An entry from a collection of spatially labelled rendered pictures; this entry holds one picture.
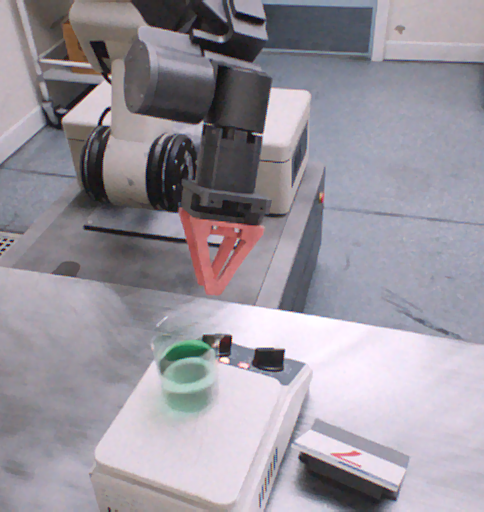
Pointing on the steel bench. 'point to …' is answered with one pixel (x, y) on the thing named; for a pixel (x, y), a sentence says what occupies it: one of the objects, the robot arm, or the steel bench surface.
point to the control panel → (261, 370)
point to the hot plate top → (192, 438)
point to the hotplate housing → (118, 489)
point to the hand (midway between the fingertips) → (210, 281)
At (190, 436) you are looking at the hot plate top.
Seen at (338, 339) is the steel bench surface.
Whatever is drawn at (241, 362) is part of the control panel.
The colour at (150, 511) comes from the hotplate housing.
